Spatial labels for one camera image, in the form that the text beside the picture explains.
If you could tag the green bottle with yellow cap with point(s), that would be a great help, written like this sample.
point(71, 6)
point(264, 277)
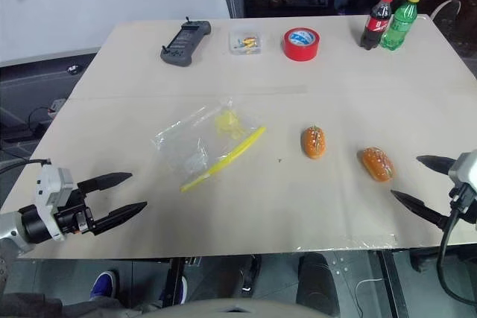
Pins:
point(398, 25)

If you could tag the black table leg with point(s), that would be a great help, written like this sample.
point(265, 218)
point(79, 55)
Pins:
point(391, 284)
point(174, 277)

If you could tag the clear box of small parts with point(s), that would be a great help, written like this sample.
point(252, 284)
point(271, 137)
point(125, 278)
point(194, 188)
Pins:
point(248, 42)

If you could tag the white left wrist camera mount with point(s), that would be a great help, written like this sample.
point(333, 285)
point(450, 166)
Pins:
point(52, 184)

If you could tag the blue shoe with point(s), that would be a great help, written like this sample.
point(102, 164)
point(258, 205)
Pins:
point(104, 284)
point(182, 292)

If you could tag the white curved chair back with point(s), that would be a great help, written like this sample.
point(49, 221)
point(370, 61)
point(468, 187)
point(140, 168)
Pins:
point(452, 5)

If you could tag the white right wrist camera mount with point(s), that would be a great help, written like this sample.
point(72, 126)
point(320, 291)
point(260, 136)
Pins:
point(466, 167)

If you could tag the dark rounded shape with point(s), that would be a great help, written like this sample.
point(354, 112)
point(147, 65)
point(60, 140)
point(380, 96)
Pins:
point(316, 284)

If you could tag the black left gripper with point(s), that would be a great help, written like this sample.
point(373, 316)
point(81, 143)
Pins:
point(72, 213)

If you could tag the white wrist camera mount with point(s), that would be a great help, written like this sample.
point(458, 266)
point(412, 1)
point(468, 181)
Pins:
point(466, 167)
point(52, 184)

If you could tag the orange toy bun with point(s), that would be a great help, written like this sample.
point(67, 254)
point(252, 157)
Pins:
point(314, 143)
point(377, 165)

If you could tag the clear zip bag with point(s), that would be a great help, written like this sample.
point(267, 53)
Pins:
point(201, 146)

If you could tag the small black white floor object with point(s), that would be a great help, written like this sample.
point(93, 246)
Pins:
point(73, 69)

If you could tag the grey power strip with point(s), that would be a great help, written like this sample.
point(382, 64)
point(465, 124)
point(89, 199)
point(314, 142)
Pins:
point(57, 104)

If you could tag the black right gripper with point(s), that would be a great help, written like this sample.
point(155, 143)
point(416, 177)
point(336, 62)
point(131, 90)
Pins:
point(466, 202)

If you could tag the grey handheld remote controller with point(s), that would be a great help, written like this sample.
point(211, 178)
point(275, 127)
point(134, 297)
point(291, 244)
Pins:
point(184, 42)

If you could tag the red tape roll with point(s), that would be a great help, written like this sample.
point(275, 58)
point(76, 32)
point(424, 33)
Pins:
point(301, 48)

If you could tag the cola bottle with red cap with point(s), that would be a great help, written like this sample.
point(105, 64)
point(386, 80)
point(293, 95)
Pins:
point(374, 24)

